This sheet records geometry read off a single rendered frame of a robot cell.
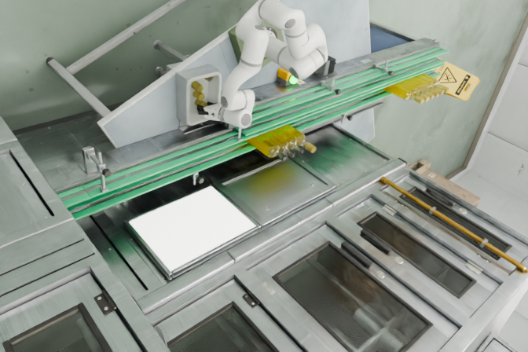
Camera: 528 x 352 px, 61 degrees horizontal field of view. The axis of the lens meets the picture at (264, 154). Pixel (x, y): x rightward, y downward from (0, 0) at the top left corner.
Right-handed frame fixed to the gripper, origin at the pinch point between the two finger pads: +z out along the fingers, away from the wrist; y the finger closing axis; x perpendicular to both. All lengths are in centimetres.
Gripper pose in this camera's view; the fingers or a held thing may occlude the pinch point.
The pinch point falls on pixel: (205, 107)
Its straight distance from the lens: 201.6
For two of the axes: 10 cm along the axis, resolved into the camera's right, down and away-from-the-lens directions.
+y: 7.5, -2.9, 6.0
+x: -0.6, -9.2, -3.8
